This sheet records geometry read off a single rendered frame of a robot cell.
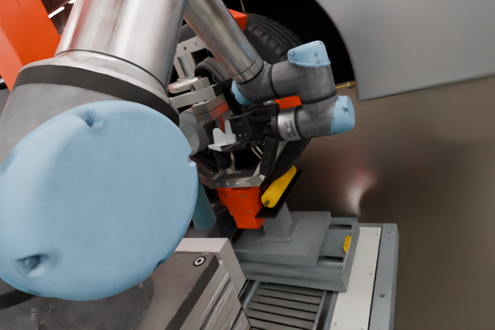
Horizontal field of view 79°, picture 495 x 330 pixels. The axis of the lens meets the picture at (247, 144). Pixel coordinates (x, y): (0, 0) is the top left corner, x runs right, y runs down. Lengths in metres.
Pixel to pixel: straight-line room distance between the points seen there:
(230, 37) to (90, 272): 0.48
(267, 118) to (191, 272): 0.40
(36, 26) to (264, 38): 0.74
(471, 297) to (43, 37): 1.70
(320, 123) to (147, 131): 0.47
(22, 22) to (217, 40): 0.77
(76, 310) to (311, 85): 0.49
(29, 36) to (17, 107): 1.00
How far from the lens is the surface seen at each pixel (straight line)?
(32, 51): 1.20
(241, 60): 0.61
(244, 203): 1.14
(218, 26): 0.58
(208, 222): 1.15
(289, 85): 0.62
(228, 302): 0.52
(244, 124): 0.69
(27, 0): 1.27
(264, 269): 1.39
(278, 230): 1.38
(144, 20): 0.25
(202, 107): 0.76
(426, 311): 1.36
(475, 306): 1.39
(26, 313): 0.36
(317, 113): 0.62
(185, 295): 0.37
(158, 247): 0.21
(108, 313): 0.36
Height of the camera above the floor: 1.04
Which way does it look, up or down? 17 degrees down
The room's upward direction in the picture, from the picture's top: 20 degrees counter-clockwise
